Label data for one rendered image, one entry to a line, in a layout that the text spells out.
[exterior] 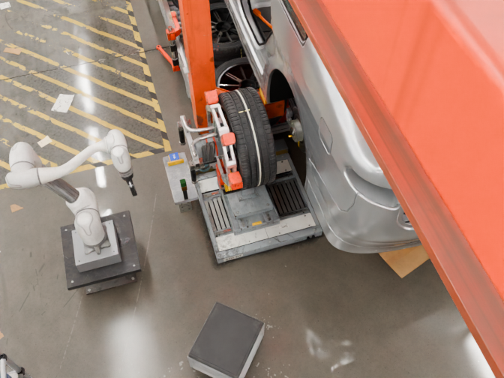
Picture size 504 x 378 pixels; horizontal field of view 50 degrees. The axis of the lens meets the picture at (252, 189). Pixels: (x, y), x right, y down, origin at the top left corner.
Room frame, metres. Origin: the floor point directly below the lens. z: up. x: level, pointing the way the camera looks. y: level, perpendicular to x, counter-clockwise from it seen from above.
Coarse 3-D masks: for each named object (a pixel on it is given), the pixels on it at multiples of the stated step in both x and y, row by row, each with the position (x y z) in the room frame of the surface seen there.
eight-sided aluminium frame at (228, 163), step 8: (216, 104) 2.40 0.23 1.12; (208, 112) 2.51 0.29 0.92; (208, 120) 2.51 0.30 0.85; (216, 120) 2.27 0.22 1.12; (224, 120) 2.27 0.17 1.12; (224, 128) 2.20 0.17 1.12; (224, 152) 2.09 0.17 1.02; (232, 152) 2.09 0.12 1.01; (224, 160) 2.33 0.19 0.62; (232, 160) 2.06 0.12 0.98; (232, 168) 2.06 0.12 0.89; (224, 176) 2.18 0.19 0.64
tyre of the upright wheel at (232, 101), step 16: (224, 96) 2.44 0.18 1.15; (240, 96) 2.43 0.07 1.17; (256, 96) 2.42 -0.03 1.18; (240, 112) 2.28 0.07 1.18; (256, 112) 2.28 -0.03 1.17; (240, 128) 2.18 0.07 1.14; (256, 128) 2.19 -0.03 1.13; (240, 144) 2.10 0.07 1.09; (272, 144) 2.13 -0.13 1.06; (240, 160) 2.04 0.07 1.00; (256, 160) 2.05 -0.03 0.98; (272, 160) 2.07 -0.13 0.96; (256, 176) 2.03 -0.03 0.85; (272, 176) 2.06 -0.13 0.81
